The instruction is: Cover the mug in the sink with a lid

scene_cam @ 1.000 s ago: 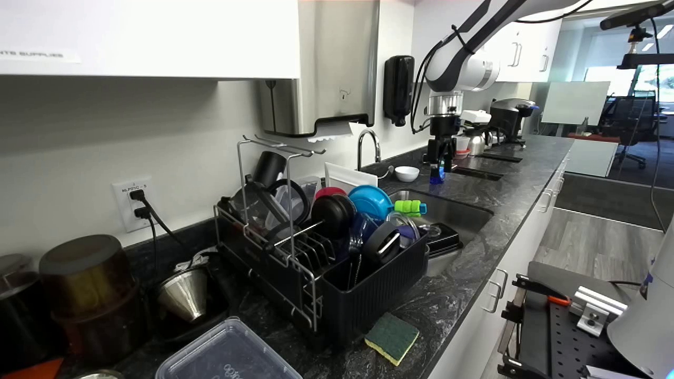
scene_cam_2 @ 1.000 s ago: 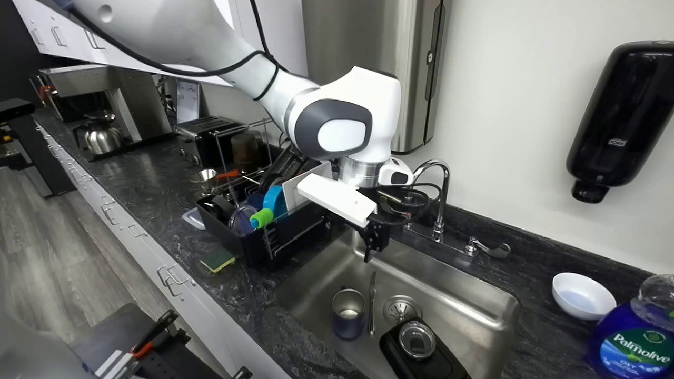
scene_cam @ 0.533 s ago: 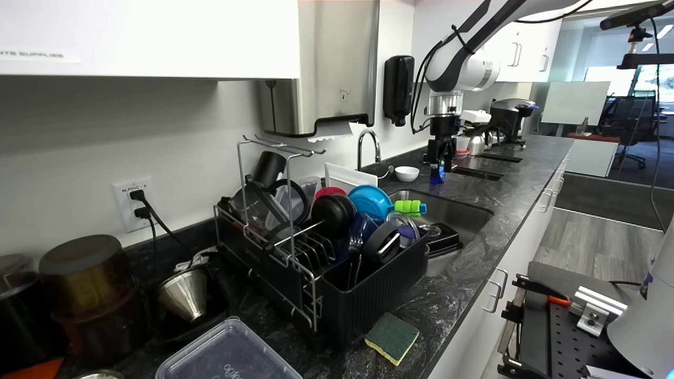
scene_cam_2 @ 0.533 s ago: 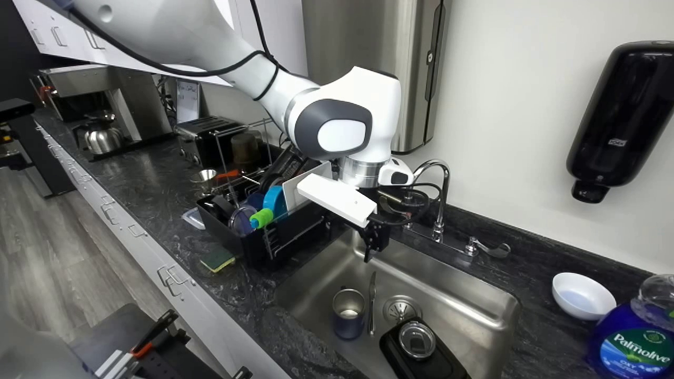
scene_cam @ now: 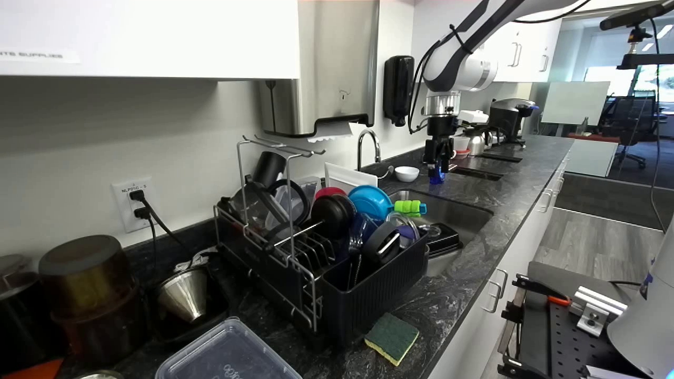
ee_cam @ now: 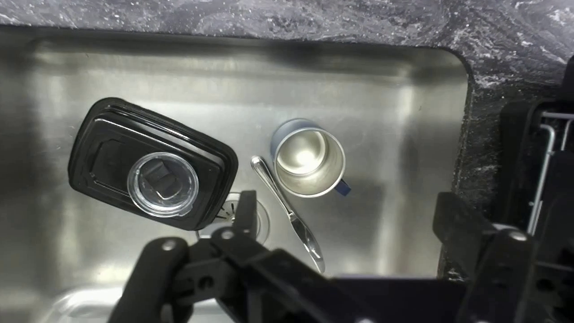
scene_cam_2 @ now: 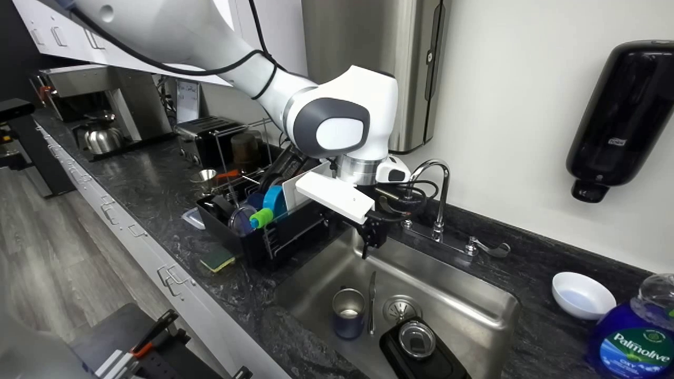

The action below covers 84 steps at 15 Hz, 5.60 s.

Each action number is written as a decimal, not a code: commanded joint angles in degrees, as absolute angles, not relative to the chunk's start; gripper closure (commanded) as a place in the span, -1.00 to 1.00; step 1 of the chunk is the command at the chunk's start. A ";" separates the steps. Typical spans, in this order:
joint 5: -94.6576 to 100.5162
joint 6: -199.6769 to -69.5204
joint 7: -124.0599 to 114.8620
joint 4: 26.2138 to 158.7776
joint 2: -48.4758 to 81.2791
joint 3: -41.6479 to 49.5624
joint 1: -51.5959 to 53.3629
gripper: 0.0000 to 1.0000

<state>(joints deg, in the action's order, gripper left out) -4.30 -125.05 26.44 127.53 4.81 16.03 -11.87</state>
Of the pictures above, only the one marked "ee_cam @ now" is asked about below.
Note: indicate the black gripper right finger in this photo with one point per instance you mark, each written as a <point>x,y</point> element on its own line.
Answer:
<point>495,262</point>

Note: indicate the stainless steel sink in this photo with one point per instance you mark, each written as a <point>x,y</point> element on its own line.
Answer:
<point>369,89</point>

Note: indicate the blue steel mug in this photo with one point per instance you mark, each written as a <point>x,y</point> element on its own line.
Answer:
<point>306,158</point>

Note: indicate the black rectangular tray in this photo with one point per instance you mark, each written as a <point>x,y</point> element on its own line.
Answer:
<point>104,161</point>

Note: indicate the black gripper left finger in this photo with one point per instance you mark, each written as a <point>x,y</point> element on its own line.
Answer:
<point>172,280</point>

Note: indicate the metal spoon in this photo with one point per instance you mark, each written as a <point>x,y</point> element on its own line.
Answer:
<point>280,197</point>

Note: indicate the clear round lid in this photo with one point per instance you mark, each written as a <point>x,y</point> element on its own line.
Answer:
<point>161,183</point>

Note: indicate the black dish rack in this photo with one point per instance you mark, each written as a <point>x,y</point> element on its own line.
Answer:
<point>561,197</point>

